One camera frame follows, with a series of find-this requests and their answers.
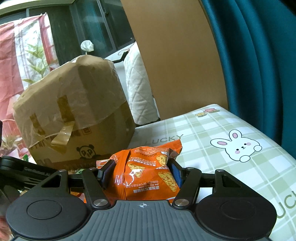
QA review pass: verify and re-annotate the orange chips bag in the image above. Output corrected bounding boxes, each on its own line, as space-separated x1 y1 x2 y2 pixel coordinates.
103 140 182 204

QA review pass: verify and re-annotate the person's left hand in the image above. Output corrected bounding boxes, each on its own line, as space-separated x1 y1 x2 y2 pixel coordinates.
0 216 11 241

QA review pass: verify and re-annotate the checkered bunny tablecloth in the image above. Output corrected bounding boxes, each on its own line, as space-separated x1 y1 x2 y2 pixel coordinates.
129 104 295 240

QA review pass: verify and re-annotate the cardboard box with plastic liner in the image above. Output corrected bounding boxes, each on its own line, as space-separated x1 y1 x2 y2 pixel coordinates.
14 55 135 170

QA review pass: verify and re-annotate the white quilted blanket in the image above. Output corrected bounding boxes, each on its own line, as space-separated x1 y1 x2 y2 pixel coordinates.
123 43 159 126

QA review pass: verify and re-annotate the white wrapped ball on pole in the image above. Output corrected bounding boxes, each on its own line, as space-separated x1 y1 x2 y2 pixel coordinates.
80 40 94 55

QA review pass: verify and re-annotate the red printed backdrop curtain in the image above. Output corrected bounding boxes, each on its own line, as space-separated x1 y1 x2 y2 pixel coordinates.
1 13 59 158

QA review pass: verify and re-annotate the wooden board panel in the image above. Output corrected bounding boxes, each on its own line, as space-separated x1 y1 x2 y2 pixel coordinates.
122 1 228 120

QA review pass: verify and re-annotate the teal curtain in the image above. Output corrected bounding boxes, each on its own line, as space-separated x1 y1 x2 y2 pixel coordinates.
201 1 295 156

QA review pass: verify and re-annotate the dark window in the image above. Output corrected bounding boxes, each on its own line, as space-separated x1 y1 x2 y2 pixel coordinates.
29 1 135 65

